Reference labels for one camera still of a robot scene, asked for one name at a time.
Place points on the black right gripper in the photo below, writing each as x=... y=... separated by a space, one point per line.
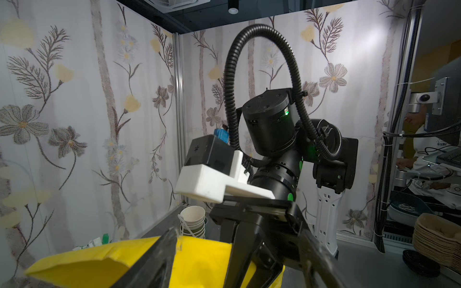
x=251 y=244

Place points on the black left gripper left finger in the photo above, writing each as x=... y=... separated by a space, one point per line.
x=154 y=268

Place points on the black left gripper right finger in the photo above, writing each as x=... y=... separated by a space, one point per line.
x=317 y=264

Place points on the yellow paper napkin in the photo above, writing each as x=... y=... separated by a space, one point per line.
x=198 y=263

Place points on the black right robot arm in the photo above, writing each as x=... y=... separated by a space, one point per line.
x=285 y=135

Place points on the pink cup with straws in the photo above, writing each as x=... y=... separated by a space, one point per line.
x=105 y=239

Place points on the stack of paper cups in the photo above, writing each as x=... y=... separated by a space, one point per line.
x=192 y=221

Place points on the black round tray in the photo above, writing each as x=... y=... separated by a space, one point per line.
x=420 y=264

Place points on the stack of woven baskets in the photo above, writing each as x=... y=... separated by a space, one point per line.
x=439 y=240

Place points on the person in white shirt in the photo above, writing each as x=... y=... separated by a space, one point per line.
x=449 y=194

